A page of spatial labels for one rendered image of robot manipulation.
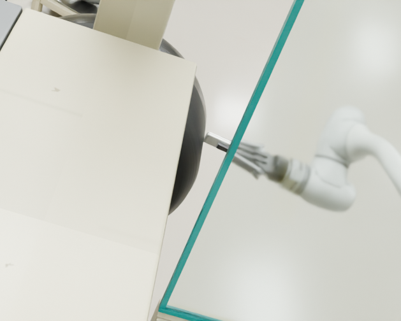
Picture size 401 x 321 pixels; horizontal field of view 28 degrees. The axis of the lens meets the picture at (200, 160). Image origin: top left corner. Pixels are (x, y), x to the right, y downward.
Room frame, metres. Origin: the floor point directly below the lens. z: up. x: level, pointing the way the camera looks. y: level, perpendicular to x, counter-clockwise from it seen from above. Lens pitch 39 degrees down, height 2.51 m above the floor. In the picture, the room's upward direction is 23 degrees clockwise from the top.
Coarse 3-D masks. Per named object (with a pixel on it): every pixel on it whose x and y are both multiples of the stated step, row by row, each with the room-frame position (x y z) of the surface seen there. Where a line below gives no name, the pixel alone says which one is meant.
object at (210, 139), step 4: (208, 136) 1.67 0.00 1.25; (212, 136) 1.68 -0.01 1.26; (216, 136) 1.68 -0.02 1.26; (204, 140) 1.67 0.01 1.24; (208, 140) 1.67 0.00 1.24; (212, 140) 1.68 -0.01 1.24; (216, 140) 1.68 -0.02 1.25; (220, 140) 1.68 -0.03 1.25; (224, 140) 1.69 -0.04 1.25; (208, 144) 1.67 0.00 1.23; (212, 144) 1.68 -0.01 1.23; (216, 144) 1.68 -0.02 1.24; (224, 144) 1.68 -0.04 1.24; (228, 144) 1.68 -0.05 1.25
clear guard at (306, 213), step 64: (320, 0) 1.05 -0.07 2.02; (384, 0) 1.07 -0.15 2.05; (320, 64) 1.06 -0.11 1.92; (384, 64) 1.07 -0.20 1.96; (256, 128) 1.05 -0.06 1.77; (320, 128) 1.07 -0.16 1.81; (384, 128) 1.08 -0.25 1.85; (256, 192) 1.06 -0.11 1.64; (320, 192) 1.08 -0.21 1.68; (384, 192) 1.09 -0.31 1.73; (192, 256) 1.05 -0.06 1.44; (256, 256) 1.07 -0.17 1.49; (320, 256) 1.08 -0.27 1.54; (384, 256) 1.10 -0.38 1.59; (192, 320) 1.05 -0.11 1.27; (256, 320) 1.08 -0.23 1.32; (320, 320) 1.10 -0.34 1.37; (384, 320) 1.11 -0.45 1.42
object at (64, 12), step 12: (36, 0) 3.79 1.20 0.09; (48, 0) 3.78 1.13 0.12; (60, 0) 3.80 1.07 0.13; (72, 0) 3.85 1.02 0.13; (84, 0) 3.84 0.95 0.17; (96, 0) 3.84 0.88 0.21; (60, 12) 3.75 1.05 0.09; (72, 12) 3.76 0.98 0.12; (84, 12) 3.78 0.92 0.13; (96, 12) 3.83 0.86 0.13
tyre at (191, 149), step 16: (64, 16) 1.69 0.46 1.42; (80, 16) 1.67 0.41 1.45; (160, 48) 1.67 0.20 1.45; (192, 96) 1.64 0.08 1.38; (192, 112) 1.59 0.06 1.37; (192, 128) 1.55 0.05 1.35; (192, 144) 1.53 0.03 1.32; (192, 160) 1.53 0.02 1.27; (176, 176) 1.50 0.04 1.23; (192, 176) 1.53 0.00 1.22; (176, 192) 1.50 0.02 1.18; (176, 208) 1.54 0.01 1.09
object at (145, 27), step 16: (112, 0) 1.25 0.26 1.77; (128, 0) 1.25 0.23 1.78; (144, 0) 1.26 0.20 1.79; (160, 0) 1.26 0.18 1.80; (96, 16) 1.25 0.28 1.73; (112, 16) 1.25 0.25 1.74; (128, 16) 1.26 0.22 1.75; (144, 16) 1.26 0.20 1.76; (160, 16) 1.26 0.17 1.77; (112, 32) 1.25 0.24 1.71; (128, 32) 1.26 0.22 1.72; (144, 32) 1.26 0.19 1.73; (160, 32) 1.27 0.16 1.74
